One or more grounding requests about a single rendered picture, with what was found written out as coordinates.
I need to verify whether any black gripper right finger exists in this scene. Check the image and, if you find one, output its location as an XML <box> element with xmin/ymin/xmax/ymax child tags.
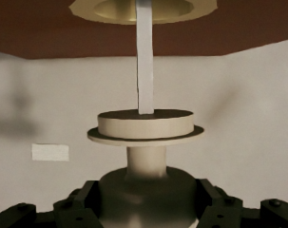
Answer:
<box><xmin>196</xmin><ymin>179</ymin><xmax>288</xmax><ymax>228</ymax></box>

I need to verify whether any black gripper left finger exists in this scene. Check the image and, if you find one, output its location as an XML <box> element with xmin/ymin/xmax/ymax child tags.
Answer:
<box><xmin>0</xmin><ymin>180</ymin><xmax>104</xmax><ymax>228</ymax></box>

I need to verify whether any cream door knob with square spindle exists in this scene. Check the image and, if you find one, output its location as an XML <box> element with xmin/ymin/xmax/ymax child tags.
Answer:
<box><xmin>86</xmin><ymin>0</ymin><xmax>205</xmax><ymax>228</ymax></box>

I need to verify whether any orange-brown wooden door slab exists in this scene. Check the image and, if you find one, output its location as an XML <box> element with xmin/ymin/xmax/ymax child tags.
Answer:
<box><xmin>0</xmin><ymin>0</ymin><xmax>288</xmax><ymax>59</ymax></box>

